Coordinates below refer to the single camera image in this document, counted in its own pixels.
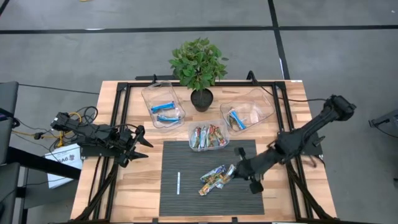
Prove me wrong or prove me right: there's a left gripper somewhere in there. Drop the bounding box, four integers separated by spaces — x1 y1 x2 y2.
109 125 154 169

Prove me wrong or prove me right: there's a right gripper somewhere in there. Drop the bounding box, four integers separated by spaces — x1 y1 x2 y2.
233 146 271 195

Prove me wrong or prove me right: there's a white silver granola bar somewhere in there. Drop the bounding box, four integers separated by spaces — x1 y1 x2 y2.
216 164 237 190

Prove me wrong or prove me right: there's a red green granola bar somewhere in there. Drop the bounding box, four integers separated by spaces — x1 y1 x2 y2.
217 126 228 147
205 124 215 147
212 125 221 147
190 126 201 149

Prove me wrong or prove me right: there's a blue white granola bar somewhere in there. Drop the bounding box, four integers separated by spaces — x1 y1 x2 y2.
231 108 248 131
226 108 238 129

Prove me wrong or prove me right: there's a blue red-tipped granola bar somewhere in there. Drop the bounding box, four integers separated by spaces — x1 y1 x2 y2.
199 126 208 149

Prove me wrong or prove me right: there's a narrow clear plastic bin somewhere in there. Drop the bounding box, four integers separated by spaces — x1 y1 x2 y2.
141 80 187 129

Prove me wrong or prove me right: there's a small frosted plastic bin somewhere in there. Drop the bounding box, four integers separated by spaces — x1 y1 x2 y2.
188 119 230 152

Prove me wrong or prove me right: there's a wide clear plastic bin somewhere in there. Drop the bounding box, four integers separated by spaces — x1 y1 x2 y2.
220 88 275 137

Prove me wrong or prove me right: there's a dark ribbed placemat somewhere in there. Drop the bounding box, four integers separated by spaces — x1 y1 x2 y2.
159 139 265 217

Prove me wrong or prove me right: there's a white printed paper sheet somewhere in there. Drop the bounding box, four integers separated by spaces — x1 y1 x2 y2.
45 142 84 190

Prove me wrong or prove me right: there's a black floor beam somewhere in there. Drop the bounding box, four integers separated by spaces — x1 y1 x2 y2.
6 146 82 180

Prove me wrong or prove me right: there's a green potted plant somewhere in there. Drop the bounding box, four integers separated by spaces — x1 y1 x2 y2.
167 37 229 113

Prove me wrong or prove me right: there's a grey metal stand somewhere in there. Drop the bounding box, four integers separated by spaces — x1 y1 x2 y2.
368 108 398 147

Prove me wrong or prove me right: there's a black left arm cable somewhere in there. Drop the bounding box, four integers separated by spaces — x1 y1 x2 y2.
51 105 139 150

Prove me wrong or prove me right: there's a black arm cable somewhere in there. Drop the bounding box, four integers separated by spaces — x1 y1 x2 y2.
254 76 329 103
51 105 139 150

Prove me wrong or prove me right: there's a yellow cable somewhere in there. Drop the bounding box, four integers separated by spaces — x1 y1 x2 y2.
11 111 83 149

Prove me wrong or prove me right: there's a black aluminium rig frame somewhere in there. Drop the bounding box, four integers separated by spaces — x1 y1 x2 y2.
73 70 336 223

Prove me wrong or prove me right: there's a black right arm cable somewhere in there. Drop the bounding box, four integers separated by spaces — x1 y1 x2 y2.
254 76 329 103

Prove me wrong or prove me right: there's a thin black floor cable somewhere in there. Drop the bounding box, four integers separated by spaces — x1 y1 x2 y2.
17 83 101 95

